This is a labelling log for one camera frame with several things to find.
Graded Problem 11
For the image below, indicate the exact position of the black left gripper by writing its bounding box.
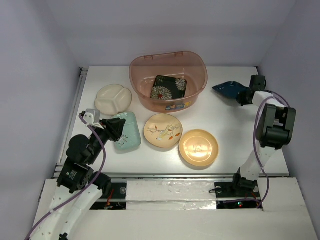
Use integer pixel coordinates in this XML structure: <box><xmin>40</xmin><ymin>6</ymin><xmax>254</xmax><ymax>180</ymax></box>
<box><xmin>87</xmin><ymin>117</ymin><xmax>126</xmax><ymax>164</ymax></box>

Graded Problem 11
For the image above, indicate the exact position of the dark blue leaf-shaped dish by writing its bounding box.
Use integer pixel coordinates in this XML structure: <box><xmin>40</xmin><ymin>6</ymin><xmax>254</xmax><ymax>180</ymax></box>
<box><xmin>212</xmin><ymin>81</ymin><xmax>249</xmax><ymax>100</ymax></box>

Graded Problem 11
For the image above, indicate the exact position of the beige bird-painted plate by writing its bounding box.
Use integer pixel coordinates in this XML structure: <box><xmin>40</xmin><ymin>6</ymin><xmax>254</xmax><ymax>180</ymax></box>
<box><xmin>143</xmin><ymin>113</ymin><xmax>183</xmax><ymax>149</ymax></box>

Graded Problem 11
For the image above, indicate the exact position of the black floral square plate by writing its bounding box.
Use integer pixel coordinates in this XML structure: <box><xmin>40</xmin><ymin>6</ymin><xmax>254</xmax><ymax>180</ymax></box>
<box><xmin>150</xmin><ymin>75</ymin><xmax>187</xmax><ymax>101</ymax></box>

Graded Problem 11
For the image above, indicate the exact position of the orange round bear plate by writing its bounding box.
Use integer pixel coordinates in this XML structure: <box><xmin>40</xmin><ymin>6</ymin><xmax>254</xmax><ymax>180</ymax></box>
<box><xmin>179</xmin><ymin>129</ymin><xmax>219</xmax><ymax>168</ymax></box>

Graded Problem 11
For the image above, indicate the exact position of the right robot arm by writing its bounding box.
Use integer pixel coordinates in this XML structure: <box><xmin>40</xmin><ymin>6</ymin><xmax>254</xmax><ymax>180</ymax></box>
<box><xmin>230</xmin><ymin>75</ymin><xmax>297</xmax><ymax>196</ymax></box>

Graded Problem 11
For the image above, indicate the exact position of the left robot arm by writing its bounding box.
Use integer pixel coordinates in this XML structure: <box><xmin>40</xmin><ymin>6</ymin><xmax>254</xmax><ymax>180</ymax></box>
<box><xmin>26</xmin><ymin>112</ymin><xmax>126</xmax><ymax>240</ymax></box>

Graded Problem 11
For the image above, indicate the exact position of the blue yellow bin label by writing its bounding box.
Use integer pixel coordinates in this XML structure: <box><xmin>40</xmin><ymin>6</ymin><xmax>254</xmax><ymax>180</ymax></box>
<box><xmin>165</xmin><ymin>101</ymin><xmax>192</xmax><ymax>111</ymax></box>

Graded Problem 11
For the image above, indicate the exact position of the pink translucent plastic bin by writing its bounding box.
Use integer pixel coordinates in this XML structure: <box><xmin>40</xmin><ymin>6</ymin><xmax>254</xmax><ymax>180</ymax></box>
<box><xmin>129</xmin><ymin>51</ymin><xmax>208</xmax><ymax>113</ymax></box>

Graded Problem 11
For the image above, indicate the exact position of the light teal divided tray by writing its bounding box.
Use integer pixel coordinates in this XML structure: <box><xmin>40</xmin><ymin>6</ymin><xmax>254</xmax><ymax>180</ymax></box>
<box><xmin>112</xmin><ymin>112</ymin><xmax>142</xmax><ymax>152</ymax></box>

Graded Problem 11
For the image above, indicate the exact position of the cream three-section plate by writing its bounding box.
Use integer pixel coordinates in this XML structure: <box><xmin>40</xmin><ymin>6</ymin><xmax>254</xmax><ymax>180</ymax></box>
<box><xmin>94</xmin><ymin>84</ymin><xmax>132</xmax><ymax>116</ymax></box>

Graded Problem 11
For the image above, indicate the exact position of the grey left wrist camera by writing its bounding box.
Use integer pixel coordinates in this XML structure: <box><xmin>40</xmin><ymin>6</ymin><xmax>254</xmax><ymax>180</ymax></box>
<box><xmin>83</xmin><ymin>109</ymin><xmax>101</xmax><ymax>126</ymax></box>

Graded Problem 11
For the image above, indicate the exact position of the aluminium frame rail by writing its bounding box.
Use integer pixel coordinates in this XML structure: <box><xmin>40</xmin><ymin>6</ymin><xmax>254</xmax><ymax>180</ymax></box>
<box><xmin>52</xmin><ymin>67</ymin><xmax>89</xmax><ymax>179</ymax></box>

